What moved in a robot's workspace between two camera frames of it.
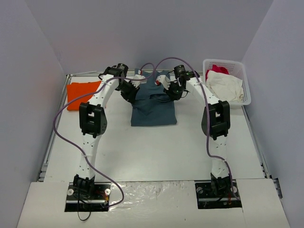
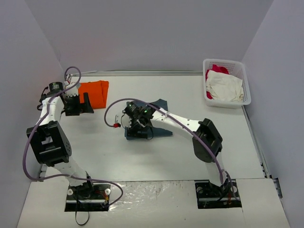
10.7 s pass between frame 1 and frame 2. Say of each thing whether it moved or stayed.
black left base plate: stayed
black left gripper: moved
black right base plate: stayed
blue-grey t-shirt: moved
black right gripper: moved
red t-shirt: stayed
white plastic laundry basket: stayed
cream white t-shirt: stayed
